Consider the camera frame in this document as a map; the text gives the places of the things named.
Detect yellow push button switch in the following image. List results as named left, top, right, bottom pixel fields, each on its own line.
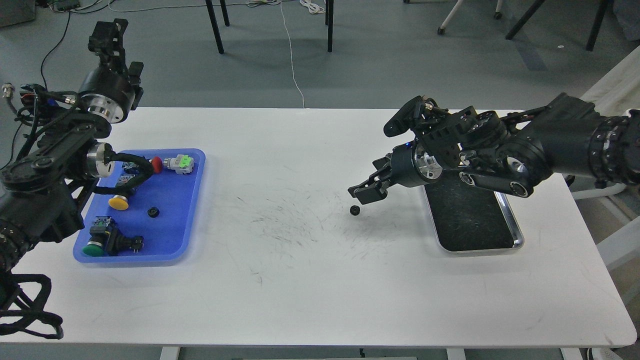
left=107, top=173, right=137, bottom=211

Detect white green switch block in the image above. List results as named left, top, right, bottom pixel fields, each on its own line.
left=162, top=153, right=195, bottom=175

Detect black chair legs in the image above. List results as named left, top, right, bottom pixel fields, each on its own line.
left=204, top=0, right=335, bottom=54

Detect beige cloth cover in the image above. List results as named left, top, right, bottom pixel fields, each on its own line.
left=580, top=47, right=640, bottom=116

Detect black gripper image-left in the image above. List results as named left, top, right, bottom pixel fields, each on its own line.
left=78, top=18, right=144, bottom=124

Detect white floor cable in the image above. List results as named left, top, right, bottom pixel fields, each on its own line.
left=242, top=0, right=327, bottom=109

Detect red push button switch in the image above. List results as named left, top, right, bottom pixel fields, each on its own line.
left=121, top=156, right=163, bottom=175

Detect silver metal tray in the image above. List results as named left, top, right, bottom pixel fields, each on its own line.
left=423, top=174, right=525, bottom=256

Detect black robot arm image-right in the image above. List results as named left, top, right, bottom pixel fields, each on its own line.
left=348, top=93, right=640, bottom=205

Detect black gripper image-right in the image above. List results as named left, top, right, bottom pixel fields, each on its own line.
left=348, top=143, right=443, bottom=205

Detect green push button switch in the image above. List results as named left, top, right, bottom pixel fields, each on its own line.
left=81, top=216, right=144, bottom=257

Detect blue plastic tray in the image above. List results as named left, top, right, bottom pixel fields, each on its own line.
left=73, top=148, right=206, bottom=266

